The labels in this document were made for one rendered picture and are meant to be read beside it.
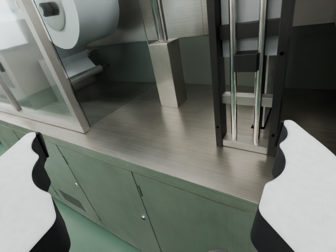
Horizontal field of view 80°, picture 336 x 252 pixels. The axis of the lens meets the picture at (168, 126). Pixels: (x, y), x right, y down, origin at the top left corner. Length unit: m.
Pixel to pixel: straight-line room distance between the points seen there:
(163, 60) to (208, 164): 0.45
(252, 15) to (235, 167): 0.36
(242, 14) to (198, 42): 0.55
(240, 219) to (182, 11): 0.87
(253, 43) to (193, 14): 0.55
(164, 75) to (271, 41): 0.46
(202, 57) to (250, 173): 0.66
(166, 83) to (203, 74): 0.28
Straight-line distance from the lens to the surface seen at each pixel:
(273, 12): 0.51
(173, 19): 1.08
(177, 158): 0.61
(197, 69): 1.08
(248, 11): 0.51
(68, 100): 0.85
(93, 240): 1.69
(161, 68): 0.85
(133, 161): 0.65
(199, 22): 1.02
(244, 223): 0.63
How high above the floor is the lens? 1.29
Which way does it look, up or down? 31 degrees down
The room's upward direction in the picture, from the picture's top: 12 degrees counter-clockwise
